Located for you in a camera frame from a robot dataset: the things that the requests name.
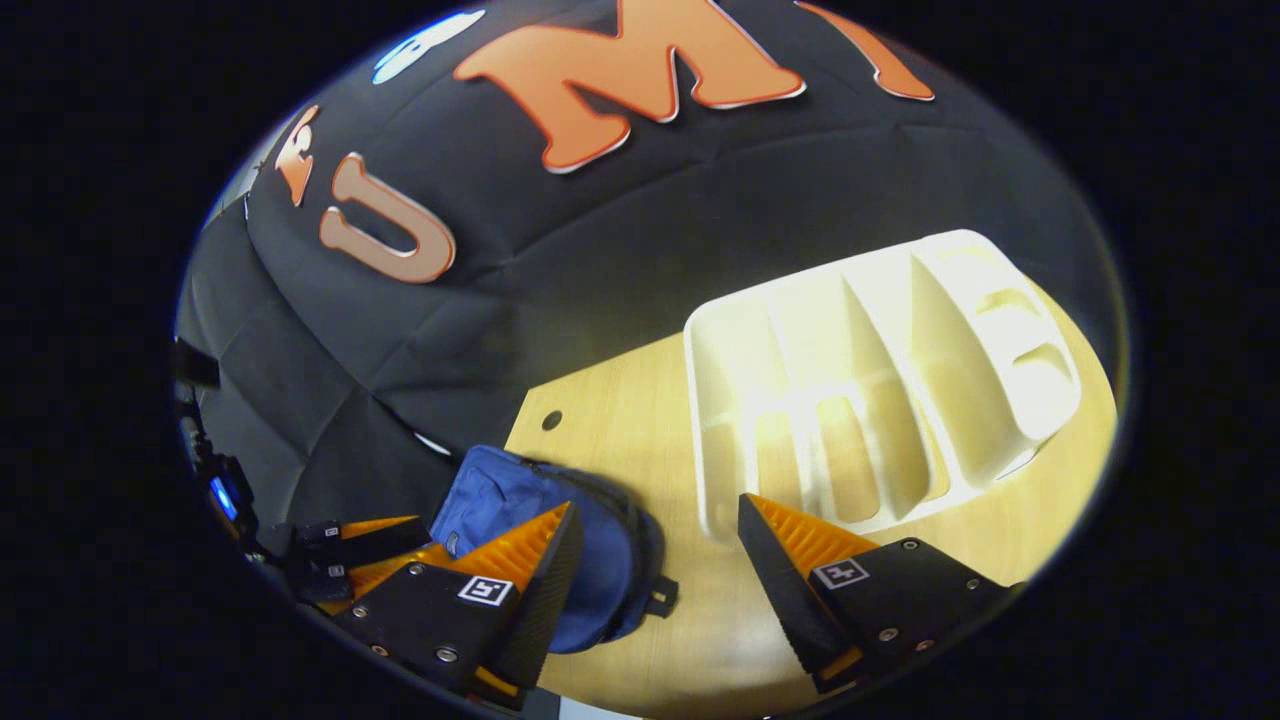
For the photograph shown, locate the blue schoolbag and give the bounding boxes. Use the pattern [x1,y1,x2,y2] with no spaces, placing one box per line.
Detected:
[430,444,681,656]

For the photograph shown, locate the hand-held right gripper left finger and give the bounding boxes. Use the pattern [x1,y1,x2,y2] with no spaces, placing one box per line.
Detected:
[335,500,586,711]

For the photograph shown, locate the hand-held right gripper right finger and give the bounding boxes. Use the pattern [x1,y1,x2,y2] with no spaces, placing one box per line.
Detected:
[738,492,1026,696]

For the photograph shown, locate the white plastic bookshelf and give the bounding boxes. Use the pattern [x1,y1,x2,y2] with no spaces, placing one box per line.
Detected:
[683,228,1084,546]

